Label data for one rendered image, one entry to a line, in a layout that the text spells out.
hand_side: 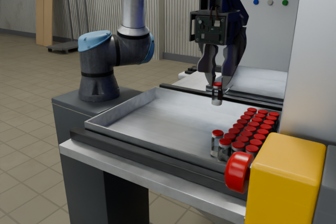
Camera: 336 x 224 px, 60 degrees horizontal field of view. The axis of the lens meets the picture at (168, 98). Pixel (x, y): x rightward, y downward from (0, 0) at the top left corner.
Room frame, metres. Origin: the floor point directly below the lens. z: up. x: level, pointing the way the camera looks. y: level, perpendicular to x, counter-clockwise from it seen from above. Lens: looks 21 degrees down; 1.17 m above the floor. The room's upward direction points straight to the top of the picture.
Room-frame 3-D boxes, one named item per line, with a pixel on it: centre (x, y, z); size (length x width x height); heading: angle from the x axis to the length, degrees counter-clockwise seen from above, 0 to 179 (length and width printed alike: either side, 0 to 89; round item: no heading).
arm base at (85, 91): (1.03, 0.26, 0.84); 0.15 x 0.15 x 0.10
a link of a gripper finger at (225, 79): (0.54, -0.11, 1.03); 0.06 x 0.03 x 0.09; 149
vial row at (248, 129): (0.49, -0.16, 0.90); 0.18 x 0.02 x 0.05; 149
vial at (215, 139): (0.46, -0.09, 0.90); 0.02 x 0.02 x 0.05
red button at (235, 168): (0.25, -0.08, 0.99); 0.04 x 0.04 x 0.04; 59
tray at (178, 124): (0.56, -0.04, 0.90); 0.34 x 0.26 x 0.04; 59
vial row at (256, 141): (0.48, -0.18, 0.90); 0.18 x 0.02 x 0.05; 149
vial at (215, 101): (0.57, -0.10, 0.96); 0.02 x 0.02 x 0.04
